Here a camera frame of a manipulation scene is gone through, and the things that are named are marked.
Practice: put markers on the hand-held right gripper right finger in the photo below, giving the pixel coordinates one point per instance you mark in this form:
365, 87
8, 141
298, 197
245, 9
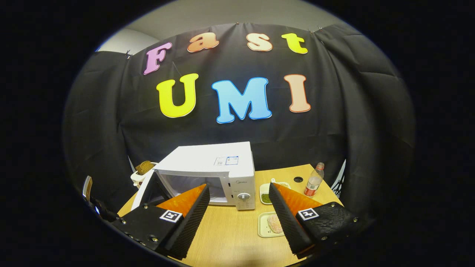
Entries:
285, 222

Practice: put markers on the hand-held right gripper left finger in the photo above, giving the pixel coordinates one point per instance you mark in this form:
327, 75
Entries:
189, 226

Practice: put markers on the round pinkish bun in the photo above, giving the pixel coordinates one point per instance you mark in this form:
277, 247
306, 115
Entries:
274, 223

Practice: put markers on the white microwave oven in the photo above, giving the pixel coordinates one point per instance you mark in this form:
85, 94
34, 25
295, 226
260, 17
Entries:
207, 159

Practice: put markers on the pale green speckled tray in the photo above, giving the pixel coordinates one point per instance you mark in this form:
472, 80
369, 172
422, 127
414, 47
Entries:
262, 227

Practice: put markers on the white divided bean dish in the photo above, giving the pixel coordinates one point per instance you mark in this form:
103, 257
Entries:
265, 197

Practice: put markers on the white toaster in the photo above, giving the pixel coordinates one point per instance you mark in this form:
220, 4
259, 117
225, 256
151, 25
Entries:
139, 180

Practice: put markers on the clear bottle with red label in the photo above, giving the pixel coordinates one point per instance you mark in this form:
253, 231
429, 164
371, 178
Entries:
314, 183

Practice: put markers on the brown bread slice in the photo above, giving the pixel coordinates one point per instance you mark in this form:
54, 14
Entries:
144, 167

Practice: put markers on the black backdrop cloth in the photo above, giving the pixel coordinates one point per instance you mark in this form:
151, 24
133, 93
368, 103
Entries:
326, 111

